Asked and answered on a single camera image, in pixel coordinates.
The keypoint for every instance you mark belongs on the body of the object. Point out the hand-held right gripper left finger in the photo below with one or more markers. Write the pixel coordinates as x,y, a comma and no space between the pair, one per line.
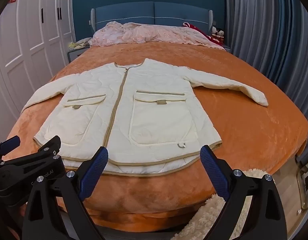
94,173

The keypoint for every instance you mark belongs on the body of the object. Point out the blue upholstered headboard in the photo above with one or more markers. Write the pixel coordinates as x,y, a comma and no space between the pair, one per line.
144,12

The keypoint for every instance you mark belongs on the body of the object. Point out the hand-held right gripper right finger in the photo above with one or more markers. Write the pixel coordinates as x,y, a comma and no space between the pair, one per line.
215,172

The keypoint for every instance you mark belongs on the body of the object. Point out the plush doll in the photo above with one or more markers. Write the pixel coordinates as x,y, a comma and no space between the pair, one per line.
220,33
214,31

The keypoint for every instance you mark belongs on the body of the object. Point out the grey nightstand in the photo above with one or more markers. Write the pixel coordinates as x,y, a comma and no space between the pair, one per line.
226,48
75,53

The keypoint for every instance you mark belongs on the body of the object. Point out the cream quilted jacket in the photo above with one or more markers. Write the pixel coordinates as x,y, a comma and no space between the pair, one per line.
154,120

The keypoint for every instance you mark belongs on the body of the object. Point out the orange fleece blanket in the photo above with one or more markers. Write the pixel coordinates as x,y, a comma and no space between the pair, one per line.
243,135

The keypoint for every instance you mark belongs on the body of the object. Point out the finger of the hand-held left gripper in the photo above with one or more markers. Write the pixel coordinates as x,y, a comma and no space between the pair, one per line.
9,143
47,147

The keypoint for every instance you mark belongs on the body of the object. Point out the cream fluffy rug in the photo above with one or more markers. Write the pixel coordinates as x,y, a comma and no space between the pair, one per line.
206,220

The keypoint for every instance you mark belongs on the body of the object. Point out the red cloth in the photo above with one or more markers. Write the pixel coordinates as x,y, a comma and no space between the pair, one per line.
195,28

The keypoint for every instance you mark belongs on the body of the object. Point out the grey pleated curtain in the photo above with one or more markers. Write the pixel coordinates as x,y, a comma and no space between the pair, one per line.
266,42

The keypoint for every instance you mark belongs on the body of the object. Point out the pink floral quilt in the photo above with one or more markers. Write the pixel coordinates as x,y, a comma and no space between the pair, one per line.
149,33

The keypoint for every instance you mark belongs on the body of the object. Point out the cream cloth bundle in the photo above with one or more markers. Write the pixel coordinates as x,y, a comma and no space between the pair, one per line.
81,42

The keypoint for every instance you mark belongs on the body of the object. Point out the white wardrobe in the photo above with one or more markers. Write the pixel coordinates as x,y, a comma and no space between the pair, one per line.
26,42

